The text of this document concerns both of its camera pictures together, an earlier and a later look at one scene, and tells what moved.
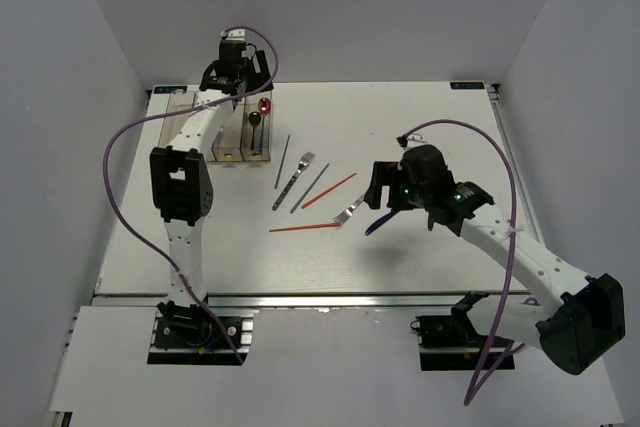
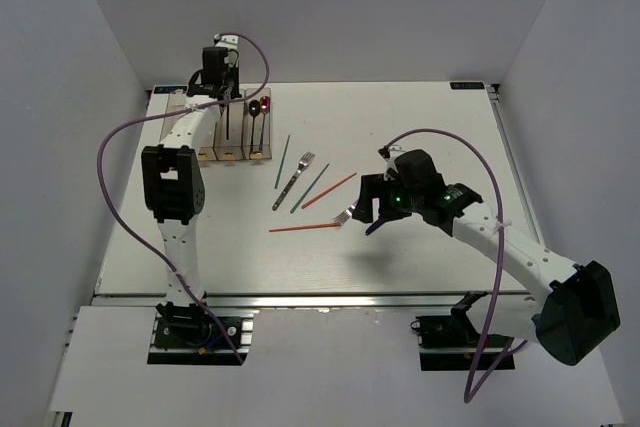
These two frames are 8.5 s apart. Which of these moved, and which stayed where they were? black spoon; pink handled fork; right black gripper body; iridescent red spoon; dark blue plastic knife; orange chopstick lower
Moved: right black gripper body; black spoon
Stayed: dark blue plastic knife; orange chopstick lower; pink handled fork; iridescent red spoon
